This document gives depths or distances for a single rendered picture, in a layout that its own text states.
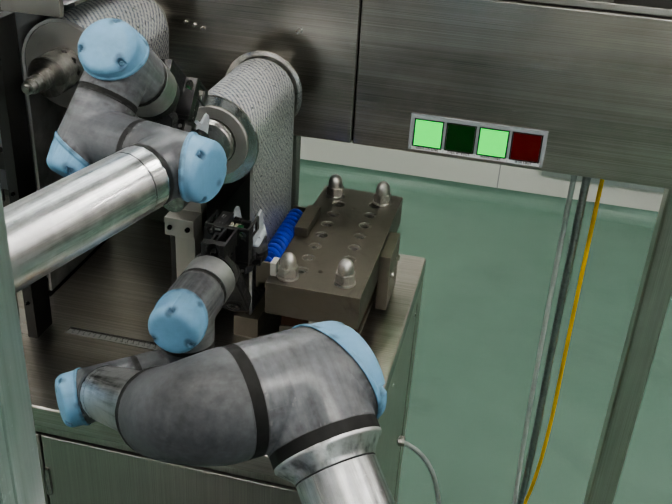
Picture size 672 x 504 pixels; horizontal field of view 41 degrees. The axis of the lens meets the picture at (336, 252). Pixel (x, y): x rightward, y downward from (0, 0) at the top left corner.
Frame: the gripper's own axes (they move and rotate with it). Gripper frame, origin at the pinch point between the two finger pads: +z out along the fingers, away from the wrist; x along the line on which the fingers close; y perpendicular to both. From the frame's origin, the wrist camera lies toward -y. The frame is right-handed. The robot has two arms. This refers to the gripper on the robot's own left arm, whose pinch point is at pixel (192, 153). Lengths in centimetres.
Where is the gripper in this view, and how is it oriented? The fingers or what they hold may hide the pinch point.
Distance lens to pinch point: 139.5
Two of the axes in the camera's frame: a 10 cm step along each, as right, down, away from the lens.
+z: 1.4, 2.0, 9.7
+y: 1.9, -9.7, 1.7
